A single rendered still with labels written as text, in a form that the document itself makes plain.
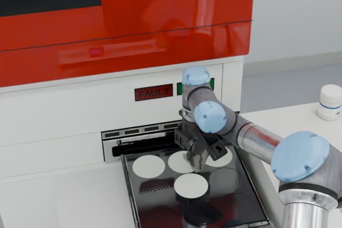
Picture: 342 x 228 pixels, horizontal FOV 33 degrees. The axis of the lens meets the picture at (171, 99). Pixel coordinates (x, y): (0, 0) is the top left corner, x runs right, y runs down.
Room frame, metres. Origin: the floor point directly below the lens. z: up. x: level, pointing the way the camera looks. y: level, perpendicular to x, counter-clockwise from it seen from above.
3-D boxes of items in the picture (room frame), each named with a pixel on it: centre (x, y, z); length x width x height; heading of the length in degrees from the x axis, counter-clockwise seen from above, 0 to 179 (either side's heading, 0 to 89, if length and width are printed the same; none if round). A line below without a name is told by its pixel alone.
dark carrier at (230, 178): (1.19, -0.05, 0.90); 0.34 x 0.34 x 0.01; 11
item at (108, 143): (1.40, 0.00, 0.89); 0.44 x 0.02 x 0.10; 101
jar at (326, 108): (1.44, -0.51, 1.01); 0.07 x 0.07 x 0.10
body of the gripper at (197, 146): (1.27, -0.06, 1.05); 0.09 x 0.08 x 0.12; 41
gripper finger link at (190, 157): (1.23, -0.06, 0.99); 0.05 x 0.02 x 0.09; 131
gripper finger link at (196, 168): (1.25, -0.05, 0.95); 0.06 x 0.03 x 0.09; 41
